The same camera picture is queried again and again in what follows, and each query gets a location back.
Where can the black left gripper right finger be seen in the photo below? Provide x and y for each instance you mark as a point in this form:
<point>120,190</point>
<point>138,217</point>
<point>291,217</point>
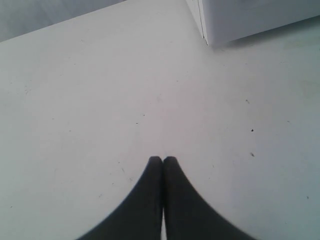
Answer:
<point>187,215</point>

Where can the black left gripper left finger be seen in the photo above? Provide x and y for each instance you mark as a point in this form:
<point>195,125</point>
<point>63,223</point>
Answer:
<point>140,215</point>

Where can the white microwave oven body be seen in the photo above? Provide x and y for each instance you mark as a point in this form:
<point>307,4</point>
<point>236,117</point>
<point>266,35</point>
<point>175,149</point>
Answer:
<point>229,20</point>

